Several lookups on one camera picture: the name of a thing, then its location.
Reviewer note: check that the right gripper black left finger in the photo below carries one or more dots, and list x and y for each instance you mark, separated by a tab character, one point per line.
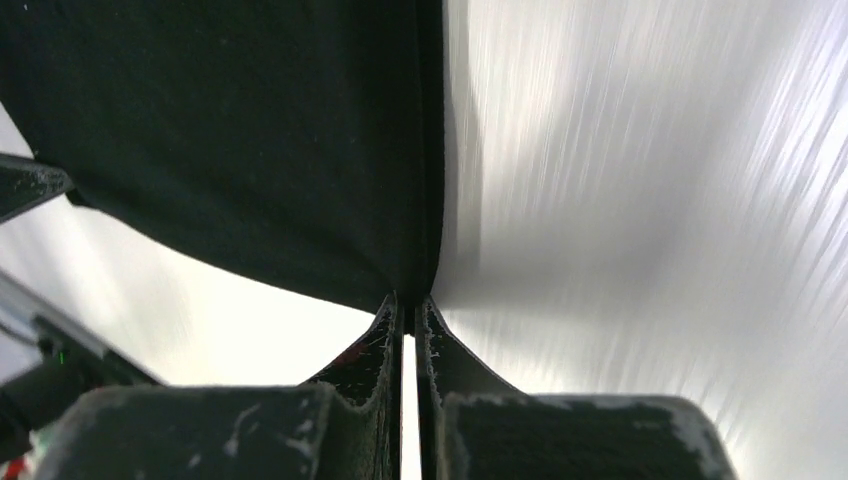
342	423

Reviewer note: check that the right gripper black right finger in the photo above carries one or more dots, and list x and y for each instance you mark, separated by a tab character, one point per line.
476	425

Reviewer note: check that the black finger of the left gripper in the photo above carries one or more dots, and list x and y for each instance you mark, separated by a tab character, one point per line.
26	184

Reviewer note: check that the black t-shirt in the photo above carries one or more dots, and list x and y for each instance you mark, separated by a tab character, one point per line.
296	143

